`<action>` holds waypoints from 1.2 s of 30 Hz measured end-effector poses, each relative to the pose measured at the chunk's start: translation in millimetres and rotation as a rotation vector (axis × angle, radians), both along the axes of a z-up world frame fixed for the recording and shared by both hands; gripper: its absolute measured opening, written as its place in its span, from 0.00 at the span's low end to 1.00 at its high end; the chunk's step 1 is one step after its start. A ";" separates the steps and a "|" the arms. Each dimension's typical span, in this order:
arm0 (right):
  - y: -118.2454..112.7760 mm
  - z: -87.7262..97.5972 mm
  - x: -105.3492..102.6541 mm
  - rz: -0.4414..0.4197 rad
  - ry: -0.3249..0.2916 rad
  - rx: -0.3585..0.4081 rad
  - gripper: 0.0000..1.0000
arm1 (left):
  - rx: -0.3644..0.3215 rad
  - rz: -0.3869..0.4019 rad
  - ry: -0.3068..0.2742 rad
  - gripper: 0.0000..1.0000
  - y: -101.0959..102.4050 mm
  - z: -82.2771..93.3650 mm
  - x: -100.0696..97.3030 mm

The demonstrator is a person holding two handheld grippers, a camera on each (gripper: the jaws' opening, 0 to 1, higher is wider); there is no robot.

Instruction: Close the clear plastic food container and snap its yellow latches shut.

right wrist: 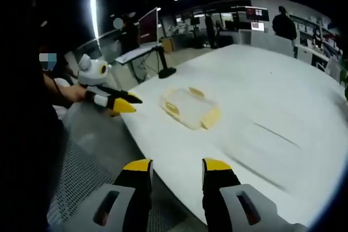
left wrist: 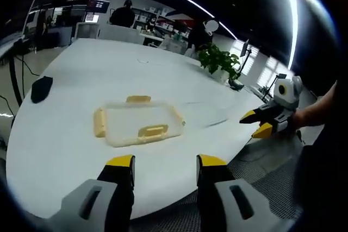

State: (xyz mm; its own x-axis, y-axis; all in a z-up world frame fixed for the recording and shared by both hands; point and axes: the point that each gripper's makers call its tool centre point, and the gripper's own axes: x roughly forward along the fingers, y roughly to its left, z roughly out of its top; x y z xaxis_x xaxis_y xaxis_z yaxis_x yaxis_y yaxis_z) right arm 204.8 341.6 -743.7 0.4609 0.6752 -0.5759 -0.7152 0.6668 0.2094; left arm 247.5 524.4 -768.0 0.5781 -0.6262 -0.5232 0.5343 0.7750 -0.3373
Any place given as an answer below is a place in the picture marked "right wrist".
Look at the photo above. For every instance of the white storage shelves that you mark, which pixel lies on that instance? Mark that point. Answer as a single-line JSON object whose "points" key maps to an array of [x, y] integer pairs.
{"points": [[312, 29]]}

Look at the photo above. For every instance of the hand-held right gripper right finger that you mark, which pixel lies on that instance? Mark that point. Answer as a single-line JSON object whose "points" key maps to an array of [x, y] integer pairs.
{"points": [[225, 188]]}

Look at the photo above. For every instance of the person's left hand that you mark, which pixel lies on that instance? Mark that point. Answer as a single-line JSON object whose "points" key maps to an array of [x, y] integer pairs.
{"points": [[74, 93]]}

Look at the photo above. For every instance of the green plant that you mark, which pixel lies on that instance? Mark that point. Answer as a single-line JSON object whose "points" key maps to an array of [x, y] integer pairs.
{"points": [[344, 77]]}

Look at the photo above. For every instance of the clear plastic box yellow buckles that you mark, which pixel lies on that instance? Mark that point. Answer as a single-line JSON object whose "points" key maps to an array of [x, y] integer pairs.
{"points": [[190, 108]]}

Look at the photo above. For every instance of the wall monitor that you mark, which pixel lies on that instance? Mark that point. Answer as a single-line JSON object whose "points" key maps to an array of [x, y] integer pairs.
{"points": [[257, 12]]}

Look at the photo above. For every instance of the cardboard box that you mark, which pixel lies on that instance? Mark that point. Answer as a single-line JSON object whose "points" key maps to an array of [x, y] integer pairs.
{"points": [[168, 45]]}

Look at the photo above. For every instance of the person's dark clothing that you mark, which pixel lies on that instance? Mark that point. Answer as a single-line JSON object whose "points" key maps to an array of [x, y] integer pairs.
{"points": [[24, 134]]}

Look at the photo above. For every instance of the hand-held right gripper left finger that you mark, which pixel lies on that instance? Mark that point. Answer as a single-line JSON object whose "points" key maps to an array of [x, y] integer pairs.
{"points": [[127, 188]]}

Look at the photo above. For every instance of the red display screen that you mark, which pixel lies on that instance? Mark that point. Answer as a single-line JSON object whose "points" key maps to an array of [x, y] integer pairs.
{"points": [[148, 27]]}

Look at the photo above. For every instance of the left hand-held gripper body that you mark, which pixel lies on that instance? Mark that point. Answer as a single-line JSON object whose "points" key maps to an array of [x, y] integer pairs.
{"points": [[92, 73]]}

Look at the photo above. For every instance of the black stand with base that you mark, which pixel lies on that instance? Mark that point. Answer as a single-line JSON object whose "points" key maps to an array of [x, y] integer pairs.
{"points": [[164, 65]]}

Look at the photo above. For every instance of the white slanted desk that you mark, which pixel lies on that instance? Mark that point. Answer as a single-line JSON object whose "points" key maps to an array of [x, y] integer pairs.
{"points": [[134, 52]]}

